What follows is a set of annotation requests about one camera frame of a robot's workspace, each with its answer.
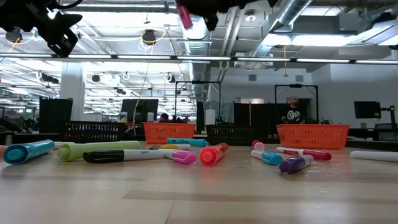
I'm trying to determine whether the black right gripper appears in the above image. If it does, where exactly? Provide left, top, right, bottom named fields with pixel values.
left=187, top=0, right=279, bottom=32

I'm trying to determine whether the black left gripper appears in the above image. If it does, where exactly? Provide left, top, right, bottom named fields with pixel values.
left=0, top=0, right=83, bottom=58

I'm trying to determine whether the light green Sharpie highlighter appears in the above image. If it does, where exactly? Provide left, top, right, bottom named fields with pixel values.
left=57, top=140, right=142, bottom=162

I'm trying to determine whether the blue Sharpie highlighter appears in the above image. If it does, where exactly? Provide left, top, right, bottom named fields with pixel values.
left=166, top=138, right=208, bottom=148
left=2, top=139, right=56, bottom=166

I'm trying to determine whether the yellow cap thin white marker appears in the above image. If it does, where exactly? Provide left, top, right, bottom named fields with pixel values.
left=160, top=143, right=192, bottom=151

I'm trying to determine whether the orange Sharpie highlighter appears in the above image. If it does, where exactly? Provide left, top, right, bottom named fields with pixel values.
left=199, top=142, right=229, bottom=167

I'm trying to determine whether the black partition panel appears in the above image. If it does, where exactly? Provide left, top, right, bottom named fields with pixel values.
left=39, top=98, right=74, bottom=134
left=233, top=102, right=289, bottom=127

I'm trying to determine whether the black plastic lattice basket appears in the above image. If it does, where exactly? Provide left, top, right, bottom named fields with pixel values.
left=206, top=124, right=257, bottom=146
left=60, top=121, right=127, bottom=143

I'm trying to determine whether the black computer monitor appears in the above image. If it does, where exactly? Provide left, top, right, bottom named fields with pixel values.
left=121, top=98, right=159, bottom=124
left=353, top=101, right=382, bottom=119

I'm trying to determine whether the orange plastic lattice basket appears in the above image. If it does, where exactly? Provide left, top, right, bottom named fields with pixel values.
left=275, top=123, right=351, bottom=150
left=142, top=122, right=197, bottom=144

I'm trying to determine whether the black cap thin white marker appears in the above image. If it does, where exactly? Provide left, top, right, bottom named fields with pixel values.
left=82, top=149, right=170, bottom=164

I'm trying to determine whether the blue cap thin white marker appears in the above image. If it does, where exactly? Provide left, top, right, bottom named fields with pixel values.
left=250, top=149, right=284, bottom=166

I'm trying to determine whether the purple cap thin white marker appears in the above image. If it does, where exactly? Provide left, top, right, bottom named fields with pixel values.
left=279, top=154, right=315, bottom=174

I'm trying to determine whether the red cap thin white marker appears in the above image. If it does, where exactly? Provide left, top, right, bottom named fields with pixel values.
left=275, top=146, right=333, bottom=162

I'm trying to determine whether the black ceiling cord reel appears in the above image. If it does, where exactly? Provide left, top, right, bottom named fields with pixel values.
left=4, top=27, right=24, bottom=44
left=141, top=29, right=158, bottom=47

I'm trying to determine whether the black background rig frame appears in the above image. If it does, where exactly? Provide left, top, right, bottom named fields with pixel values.
left=274, top=83, right=320, bottom=124
left=174, top=80, right=222, bottom=125

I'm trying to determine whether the silver ventilation duct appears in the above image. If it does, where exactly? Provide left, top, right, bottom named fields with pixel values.
left=248, top=0, right=314, bottom=58

